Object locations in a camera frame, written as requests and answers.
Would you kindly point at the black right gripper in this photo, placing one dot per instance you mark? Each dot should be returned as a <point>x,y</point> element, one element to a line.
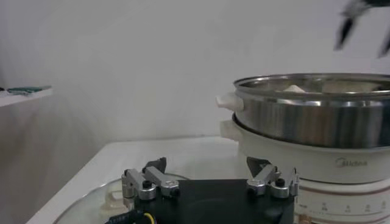
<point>379,2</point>

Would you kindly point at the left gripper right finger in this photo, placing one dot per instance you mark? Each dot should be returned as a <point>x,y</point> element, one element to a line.
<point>265,176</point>

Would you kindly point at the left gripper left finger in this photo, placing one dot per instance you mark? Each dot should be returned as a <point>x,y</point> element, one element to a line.
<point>152,178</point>

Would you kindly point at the round glass lid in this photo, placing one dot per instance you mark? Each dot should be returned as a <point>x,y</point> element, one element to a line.
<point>88,207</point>

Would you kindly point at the white steamed baozi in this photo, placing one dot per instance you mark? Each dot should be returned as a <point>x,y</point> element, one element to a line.
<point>294,89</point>

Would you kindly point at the stainless steel steamer basket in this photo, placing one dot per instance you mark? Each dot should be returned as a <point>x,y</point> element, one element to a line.
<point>304,121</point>

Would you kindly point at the white electric cooker pot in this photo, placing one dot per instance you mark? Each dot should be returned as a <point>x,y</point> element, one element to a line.
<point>274,164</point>

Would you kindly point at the white side table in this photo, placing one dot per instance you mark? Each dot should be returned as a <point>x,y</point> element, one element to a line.
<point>21,99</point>

